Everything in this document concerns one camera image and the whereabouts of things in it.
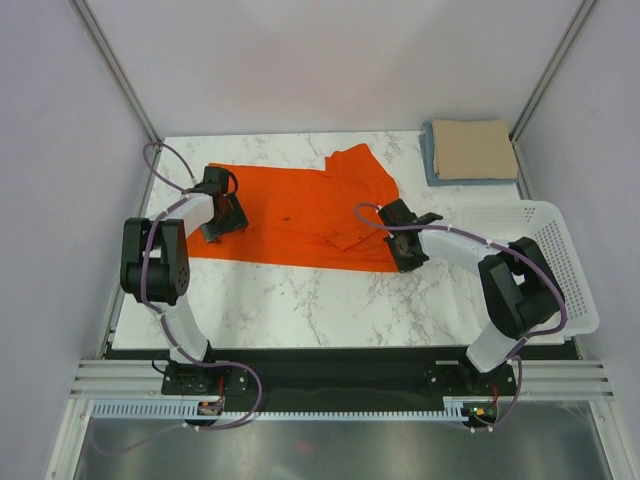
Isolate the orange t shirt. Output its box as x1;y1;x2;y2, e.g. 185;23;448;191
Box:
187;144;399;273

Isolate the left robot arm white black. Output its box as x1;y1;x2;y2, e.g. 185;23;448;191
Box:
120;166;249;393

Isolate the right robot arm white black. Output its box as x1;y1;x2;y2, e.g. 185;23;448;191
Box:
377;199;568;394

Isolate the folded blue t shirt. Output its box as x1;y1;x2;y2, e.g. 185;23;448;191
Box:
418;120;517;187

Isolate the folded beige t shirt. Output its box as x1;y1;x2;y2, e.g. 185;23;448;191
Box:
431;119;518;180

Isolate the white plastic basket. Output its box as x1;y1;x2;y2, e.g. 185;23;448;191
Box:
453;200;600;345

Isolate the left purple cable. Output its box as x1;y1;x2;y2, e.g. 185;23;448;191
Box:
139;141;211;366

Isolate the purple cable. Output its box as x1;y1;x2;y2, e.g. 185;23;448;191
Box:
353;202;569;361
139;141;211;366

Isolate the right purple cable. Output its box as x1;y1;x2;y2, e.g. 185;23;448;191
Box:
353;202;569;361

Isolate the white slotted cable duct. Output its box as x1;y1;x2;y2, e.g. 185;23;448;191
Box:
91;398;486;422

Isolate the left aluminium frame post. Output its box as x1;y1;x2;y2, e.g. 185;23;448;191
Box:
68;0;164;149

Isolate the aluminium frame post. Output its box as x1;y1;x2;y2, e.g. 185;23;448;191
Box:
508;0;600;144
68;0;164;149

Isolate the right aluminium frame post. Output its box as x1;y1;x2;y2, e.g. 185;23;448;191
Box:
508;0;600;144

